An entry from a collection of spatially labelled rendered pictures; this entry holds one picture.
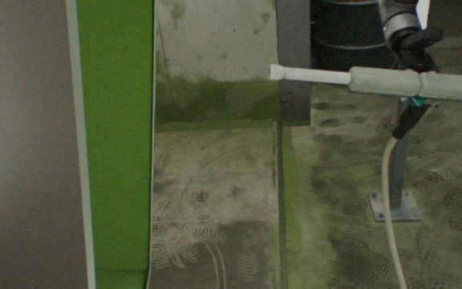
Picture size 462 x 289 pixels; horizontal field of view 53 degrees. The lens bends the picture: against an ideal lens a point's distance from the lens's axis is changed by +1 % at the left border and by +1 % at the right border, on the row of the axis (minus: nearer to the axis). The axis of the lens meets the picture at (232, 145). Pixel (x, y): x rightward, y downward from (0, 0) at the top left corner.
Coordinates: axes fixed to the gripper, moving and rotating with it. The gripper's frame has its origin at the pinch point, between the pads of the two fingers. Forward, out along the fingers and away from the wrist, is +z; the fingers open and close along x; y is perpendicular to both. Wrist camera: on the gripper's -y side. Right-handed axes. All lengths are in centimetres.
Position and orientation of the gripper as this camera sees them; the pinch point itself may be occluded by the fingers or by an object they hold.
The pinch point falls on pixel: (427, 97)
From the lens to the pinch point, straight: 112.7
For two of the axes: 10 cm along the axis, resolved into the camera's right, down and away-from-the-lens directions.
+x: -9.9, -0.7, -1.1
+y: -1.3, 5.3, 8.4
